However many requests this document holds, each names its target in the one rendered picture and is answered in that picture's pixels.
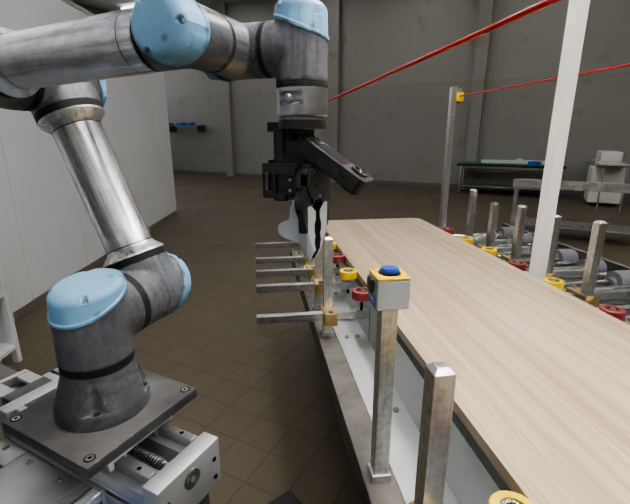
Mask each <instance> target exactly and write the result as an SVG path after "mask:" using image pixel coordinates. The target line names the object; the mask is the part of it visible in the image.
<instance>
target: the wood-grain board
mask: <svg viewBox="0 0 630 504"><path fill-rule="evenodd" d="M326 232H328V233H329V236H331V237H332V238H333V241H334V242H336V249H337V250H338V251H339V253H343V254H345V255H346V257H345V261H346V262H347V264H348V265H349V267H350V268H354V269H356V270H357V278H358V279H359V280H360V282H361V283H362V285H363V286H364V287H367V276H368V275H369V272H370V271H369V269H370V268H380V267H381V266H383V265H394V266H397V267H400V268H401V269H402V270H403V271H404V272H406V273H407V274H408V275H409V276H410V277H411V286H410V301H409V309H401V310H398V320H397V333H398V334H399V336H400V337H401V339H402V340H403V341H404V343H405V344H406V345H407V347H408V348H409V350H410V351H411V352H412V354H413V355H414V356H415V358H416V359H417V361H418V362H419V363H420V365H421V366H422V368H423V369H424V370H425V365H426V364H428V363H432V362H440V361H445V362H446V363H447V364H448V365H449V366H450V367H451V369H452V370H453V371H454V372H455V373H456V375H457V376H456V386H455V395H454V404H453V410H454V412H455V413H456V415H457V416H458V417H459V419H460V420H461V422H462V423H463V424H464V426H465V427H466V428H467V430H468V431H469V433H470V434H471V435H472V437H473V438H474V439H475V441H476V442H477V444H478V445H479V446H480V448H481V449H482V451H483V452H484V453H485V455H486V456H487V457H488V459H489V460H490V462H491V463H492V464H493V466H494V467H495V469H496V470H497V471H498V473H499V474H500V475H501V477H502V478H503V480H504V481H505V482H506V484H507V485H508V487H509V488H510V489H511V491H512V492H516V493H518V494H521V495H523V496H524V497H526V498H527V499H529V500H530V501H531V502H532V503H533V504H630V325H629V324H627V323H625V322H623V321H621V320H619V319H617V318H615V317H613V316H611V315H609V314H607V313H605V312H603V311H601V310H599V309H597V308H595V307H593V306H591V305H589V304H587V303H585V302H583V301H581V300H579V299H577V298H575V297H573V296H571V295H569V294H567V293H566V292H564V291H562V290H560V289H558V288H556V287H554V286H552V285H550V284H548V283H546V282H544V281H542V280H540V279H538V278H536V277H534V276H532V275H530V274H528V273H526V272H524V271H522V270H520V269H518V268H516V267H514V266H512V265H510V264H508V263H506V262H504V261H502V260H500V259H498V258H497V257H495V256H493V255H491V254H489V253H487V252H485V251H483V250H481V249H479V248H477V247H475V246H473V245H471V244H469V243H467V242H465V241H463V240H461V239H459V238H457V237H455V236H453V235H451V234H449V233H447V232H445V231H443V230H441V229H439V228H437V227H435V226H433V225H431V224H430V223H428V222H426V221H424V220H422V219H420V218H395V219H360V220H328V225H327V227H326Z"/></svg>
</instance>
